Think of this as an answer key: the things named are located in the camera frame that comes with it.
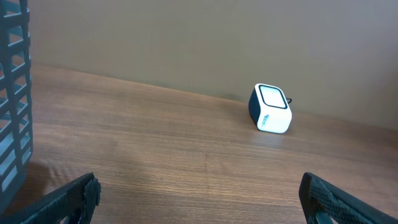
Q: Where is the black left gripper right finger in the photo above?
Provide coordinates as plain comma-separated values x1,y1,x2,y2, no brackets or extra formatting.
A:
298,172,397,224

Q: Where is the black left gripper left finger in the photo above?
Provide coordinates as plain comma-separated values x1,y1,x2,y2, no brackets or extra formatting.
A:
1,173,101,224

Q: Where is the white barcode scanner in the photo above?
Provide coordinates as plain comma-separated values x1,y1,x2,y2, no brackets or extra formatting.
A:
248,83,292,134

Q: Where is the grey plastic basket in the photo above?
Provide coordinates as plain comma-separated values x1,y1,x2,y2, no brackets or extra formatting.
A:
1,0,34,213

